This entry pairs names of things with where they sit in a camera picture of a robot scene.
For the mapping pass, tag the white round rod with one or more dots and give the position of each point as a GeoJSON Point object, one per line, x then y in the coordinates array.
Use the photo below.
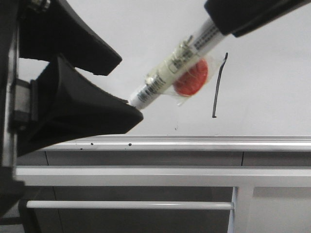
{"type": "Point", "coordinates": [169, 205]}

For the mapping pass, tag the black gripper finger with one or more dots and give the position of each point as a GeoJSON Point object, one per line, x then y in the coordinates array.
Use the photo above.
{"type": "Point", "coordinates": [59, 30]}

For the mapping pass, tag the white whiteboard marker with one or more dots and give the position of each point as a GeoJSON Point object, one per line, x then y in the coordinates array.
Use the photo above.
{"type": "Point", "coordinates": [159, 81]}

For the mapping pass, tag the white vertical stand post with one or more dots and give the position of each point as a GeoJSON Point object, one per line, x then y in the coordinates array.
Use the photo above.
{"type": "Point", "coordinates": [239, 216]}

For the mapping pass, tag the red round magnet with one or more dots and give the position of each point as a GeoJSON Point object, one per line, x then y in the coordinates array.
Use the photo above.
{"type": "Point", "coordinates": [193, 80]}

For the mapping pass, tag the white whiteboard with aluminium frame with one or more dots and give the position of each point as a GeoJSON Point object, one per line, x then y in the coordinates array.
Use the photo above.
{"type": "Point", "coordinates": [264, 99]}

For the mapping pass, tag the white metal crossbar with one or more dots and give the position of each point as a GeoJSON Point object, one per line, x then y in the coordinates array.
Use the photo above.
{"type": "Point", "coordinates": [159, 176]}

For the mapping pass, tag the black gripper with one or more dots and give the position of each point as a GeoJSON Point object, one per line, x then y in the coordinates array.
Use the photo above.
{"type": "Point", "coordinates": [67, 105]}

